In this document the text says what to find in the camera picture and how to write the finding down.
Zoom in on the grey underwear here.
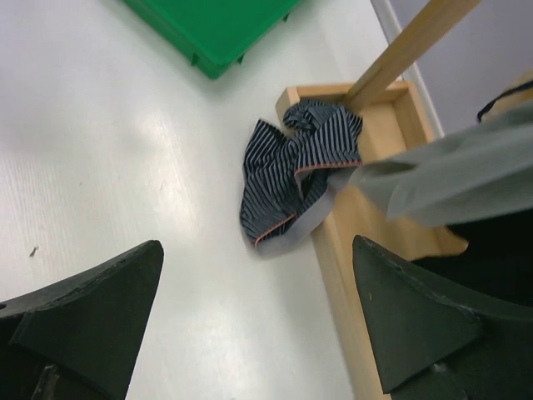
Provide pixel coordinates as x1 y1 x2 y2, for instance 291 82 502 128
352 102 532 227

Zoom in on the green plastic tray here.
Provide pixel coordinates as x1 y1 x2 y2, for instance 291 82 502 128
125 0 298 80

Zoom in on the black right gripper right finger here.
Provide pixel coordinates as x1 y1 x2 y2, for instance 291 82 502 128
352 236 532 399

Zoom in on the wooden clothes rack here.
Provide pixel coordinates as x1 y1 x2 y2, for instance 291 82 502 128
276 0 533 400

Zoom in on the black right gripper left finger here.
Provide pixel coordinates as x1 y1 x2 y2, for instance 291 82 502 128
1 240 163 399

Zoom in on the blue striped underwear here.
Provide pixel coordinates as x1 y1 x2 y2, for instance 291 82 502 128
240 100 363 255

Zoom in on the black underwear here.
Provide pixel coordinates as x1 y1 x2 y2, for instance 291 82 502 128
413 222 532 307

